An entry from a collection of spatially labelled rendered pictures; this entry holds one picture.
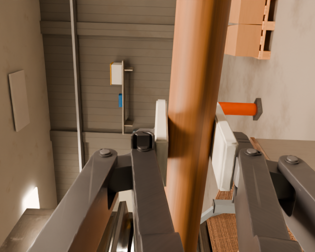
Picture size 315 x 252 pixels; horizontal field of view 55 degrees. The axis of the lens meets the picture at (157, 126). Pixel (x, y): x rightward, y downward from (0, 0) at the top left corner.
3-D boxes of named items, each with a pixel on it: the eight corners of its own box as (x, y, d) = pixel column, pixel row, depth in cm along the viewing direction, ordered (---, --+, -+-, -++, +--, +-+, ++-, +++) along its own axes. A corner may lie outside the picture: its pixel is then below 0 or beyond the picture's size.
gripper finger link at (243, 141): (243, 173, 14) (307, 176, 14) (225, 130, 19) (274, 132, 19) (239, 199, 15) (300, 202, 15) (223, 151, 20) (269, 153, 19)
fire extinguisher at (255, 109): (257, 95, 374) (204, 93, 374) (264, 100, 347) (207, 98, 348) (254, 117, 383) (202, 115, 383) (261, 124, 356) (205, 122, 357)
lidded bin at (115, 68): (124, 62, 774) (112, 61, 774) (121, 64, 734) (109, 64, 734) (124, 82, 791) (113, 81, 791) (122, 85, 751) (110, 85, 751)
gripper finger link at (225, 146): (224, 143, 16) (239, 143, 16) (208, 101, 22) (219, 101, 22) (218, 191, 17) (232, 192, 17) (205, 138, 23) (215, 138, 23)
